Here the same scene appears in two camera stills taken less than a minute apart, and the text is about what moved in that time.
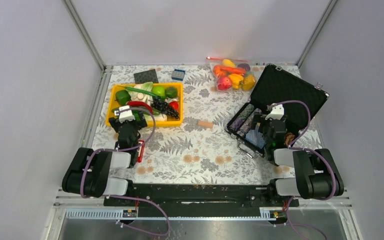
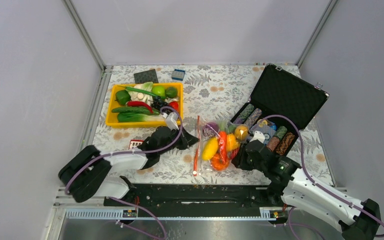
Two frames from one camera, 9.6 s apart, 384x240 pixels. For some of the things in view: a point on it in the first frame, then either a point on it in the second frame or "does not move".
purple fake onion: x=245 y=66 -> x=210 y=129
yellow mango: x=228 y=63 -> x=210 y=148
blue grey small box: x=178 y=74 does not move
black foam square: x=146 y=76 does not move
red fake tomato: x=174 y=105 does not move
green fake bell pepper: x=123 y=96 does not move
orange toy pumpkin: x=218 y=71 -> x=217 y=163
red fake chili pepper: x=141 y=104 does not move
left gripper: x=139 y=124 -> x=187 y=139
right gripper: x=260 y=118 -> x=238 y=161
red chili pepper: x=221 y=70 -> x=222 y=142
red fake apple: x=224 y=83 -> x=234 y=153
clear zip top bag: x=231 y=74 -> x=217 y=144
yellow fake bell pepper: x=236 y=79 -> x=232 y=143
